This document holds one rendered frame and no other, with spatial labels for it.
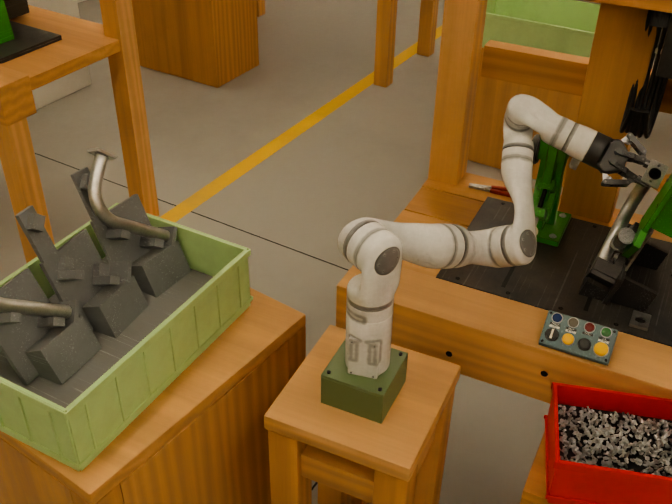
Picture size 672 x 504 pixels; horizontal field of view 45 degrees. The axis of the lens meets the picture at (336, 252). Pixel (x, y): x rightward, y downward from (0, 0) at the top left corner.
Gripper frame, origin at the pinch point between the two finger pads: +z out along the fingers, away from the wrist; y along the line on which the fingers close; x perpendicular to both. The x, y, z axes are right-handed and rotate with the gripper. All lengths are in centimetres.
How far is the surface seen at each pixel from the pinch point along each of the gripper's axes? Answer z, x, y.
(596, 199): -5.3, 37.9, -0.5
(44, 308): -98, -24, -88
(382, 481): -19, -19, -85
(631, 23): -18.8, 5.7, 32.6
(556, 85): -28.6, 30.1, 20.4
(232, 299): -71, 4, -69
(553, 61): -32.0, 26.1, 24.5
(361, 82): -150, 304, 69
